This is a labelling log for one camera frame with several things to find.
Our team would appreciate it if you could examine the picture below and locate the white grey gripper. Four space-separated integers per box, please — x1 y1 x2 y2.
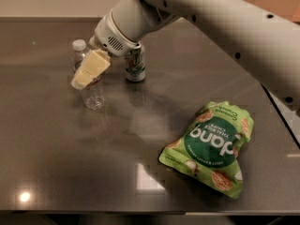
71 9 141 90

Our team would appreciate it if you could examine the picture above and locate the clear plastic water bottle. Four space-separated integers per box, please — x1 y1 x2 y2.
72 39 105 111

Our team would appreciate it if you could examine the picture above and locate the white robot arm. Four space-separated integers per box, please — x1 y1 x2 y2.
71 0 300 111

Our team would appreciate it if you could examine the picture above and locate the green white soda can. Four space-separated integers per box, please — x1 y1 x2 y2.
125 42 146 83

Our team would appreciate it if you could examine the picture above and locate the green rice chips bag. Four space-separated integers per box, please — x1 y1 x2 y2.
158 101 254 199

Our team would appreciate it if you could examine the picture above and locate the grey side table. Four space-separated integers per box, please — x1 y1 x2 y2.
262 84 300 148

